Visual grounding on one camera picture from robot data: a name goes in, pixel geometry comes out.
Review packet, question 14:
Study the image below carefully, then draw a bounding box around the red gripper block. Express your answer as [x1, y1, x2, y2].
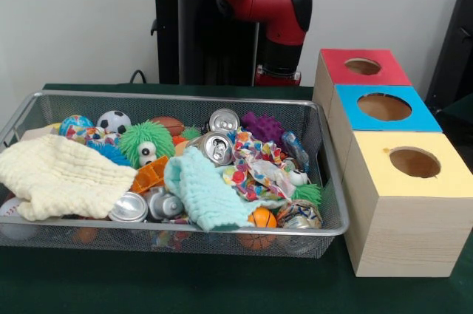
[253, 64, 302, 87]

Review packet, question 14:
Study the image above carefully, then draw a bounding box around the wooden box with three holes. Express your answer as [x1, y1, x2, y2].
[312, 47, 473, 278]

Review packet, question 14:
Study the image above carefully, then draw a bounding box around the purple spiky ball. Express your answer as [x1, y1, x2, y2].
[240, 112, 286, 143]

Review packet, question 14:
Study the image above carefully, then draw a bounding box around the colourful heart print cloth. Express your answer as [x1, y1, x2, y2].
[222, 127, 296, 202]

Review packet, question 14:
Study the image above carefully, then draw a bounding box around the silver drink can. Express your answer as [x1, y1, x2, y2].
[197, 132, 234, 166]

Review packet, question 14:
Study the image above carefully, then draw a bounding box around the light blue waffle cloth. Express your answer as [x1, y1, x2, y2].
[163, 146, 259, 233]

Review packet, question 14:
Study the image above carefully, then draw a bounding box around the small orange basketball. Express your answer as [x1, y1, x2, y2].
[248, 206, 278, 228]

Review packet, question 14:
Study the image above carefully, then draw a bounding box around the large green fuzzy eyed toy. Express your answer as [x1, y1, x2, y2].
[118, 120, 175, 169]

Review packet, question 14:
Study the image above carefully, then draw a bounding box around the orange plastic toy crate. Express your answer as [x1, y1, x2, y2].
[131, 155, 170, 195]

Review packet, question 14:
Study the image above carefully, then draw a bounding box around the black and white soccer ball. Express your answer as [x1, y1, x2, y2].
[96, 110, 132, 134]

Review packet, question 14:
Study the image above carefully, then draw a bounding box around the black flat panel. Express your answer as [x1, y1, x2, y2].
[423, 0, 473, 110]

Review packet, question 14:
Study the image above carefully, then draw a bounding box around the green covered side table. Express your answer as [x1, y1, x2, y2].
[441, 92, 473, 137]

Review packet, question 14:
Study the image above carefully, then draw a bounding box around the blue globe print ball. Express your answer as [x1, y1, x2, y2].
[58, 115, 95, 137]

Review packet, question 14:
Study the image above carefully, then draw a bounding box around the dark green table cloth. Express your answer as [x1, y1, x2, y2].
[0, 83, 473, 314]

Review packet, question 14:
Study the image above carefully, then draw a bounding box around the cream waffle cloth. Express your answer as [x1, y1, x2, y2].
[0, 134, 138, 222]

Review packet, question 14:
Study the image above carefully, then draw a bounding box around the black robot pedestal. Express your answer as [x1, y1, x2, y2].
[143, 0, 297, 87]

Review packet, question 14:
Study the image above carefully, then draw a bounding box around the silver wire mesh bin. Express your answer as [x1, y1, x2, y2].
[0, 89, 350, 260]

